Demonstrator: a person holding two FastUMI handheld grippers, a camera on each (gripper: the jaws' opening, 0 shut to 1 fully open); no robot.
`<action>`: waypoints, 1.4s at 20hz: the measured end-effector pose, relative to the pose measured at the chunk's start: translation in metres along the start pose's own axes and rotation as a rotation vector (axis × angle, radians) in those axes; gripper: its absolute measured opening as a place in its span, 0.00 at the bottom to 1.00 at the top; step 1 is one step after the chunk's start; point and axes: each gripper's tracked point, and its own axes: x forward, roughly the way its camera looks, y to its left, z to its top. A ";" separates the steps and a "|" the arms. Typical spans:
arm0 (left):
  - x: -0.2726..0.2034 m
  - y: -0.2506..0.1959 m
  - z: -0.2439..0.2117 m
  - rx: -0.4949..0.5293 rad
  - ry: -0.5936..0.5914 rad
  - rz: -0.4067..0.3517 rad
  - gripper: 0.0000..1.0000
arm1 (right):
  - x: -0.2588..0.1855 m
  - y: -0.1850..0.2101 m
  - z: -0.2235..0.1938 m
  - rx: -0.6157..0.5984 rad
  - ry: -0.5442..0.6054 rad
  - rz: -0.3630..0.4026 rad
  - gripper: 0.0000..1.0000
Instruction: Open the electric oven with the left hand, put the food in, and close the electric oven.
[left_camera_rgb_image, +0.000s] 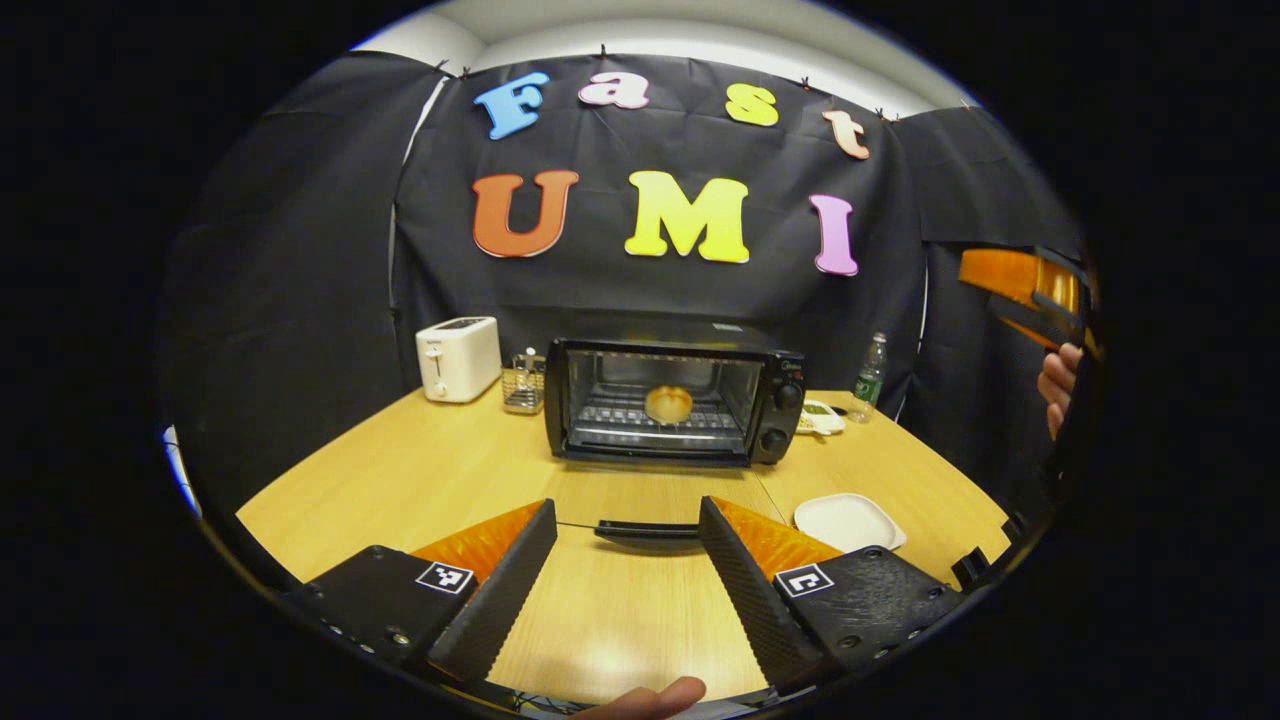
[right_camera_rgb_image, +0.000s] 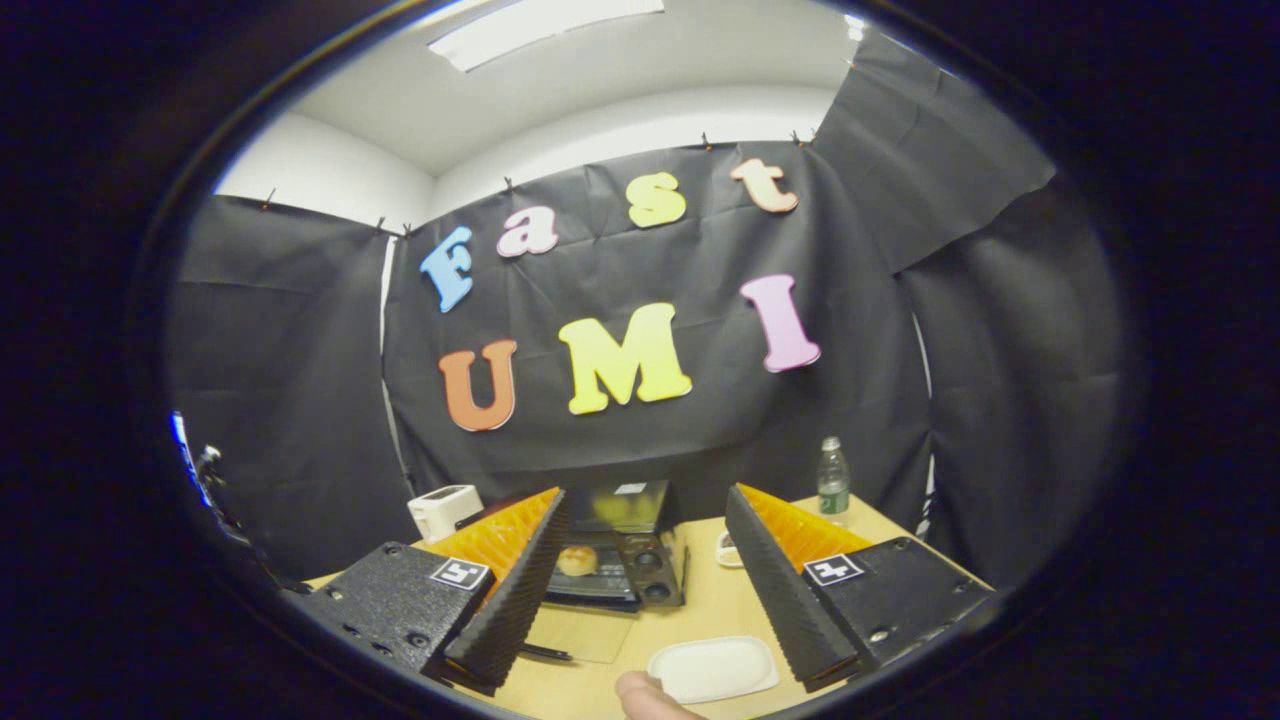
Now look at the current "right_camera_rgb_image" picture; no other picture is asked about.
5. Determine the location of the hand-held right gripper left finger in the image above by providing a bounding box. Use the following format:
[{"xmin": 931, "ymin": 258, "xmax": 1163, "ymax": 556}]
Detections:
[{"xmin": 300, "ymin": 487, "xmax": 571, "ymax": 698}]

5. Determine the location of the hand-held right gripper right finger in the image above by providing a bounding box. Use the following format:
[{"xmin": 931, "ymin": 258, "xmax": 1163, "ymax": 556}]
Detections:
[{"xmin": 722, "ymin": 483, "xmax": 996, "ymax": 694}]

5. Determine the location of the black electric oven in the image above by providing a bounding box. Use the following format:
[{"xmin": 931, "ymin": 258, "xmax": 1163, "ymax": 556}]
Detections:
[{"xmin": 515, "ymin": 480, "xmax": 691, "ymax": 666}]

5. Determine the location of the white rectangular plate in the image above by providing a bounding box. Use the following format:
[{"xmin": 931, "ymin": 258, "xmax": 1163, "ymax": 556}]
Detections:
[{"xmin": 647, "ymin": 636, "xmax": 781, "ymax": 705}]

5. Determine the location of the white toaster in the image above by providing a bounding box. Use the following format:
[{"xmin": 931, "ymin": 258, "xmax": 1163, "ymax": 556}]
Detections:
[{"xmin": 408, "ymin": 485, "xmax": 485, "ymax": 546}]

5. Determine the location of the clear water bottle green label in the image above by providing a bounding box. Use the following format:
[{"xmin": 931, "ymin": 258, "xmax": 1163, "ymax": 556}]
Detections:
[{"xmin": 817, "ymin": 436, "xmax": 852, "ymax": 528}]

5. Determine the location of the black backdrop cloth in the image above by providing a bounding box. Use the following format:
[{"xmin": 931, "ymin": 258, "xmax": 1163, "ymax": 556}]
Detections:
[{"xmin": 165, "ymin": 30, "xmax": 1121, "ymax": 591}]

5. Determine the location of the long ceiling light panel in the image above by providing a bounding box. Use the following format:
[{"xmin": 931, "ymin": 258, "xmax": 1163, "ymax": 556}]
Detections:
[{"xmin": 428, "ymin": 0, "xmax": 666, "ymax": 73}]

